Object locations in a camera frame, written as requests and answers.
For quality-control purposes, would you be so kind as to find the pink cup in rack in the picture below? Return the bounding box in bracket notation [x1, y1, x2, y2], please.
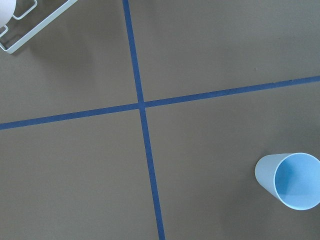
[0, 0, 17, 27]

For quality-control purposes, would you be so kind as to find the white wire cup rack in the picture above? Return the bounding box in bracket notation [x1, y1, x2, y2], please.
[0, 0, 77, 54]

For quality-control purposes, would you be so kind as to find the light blue plastic cup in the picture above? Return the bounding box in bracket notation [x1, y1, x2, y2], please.
[254, 152, 320, 211]

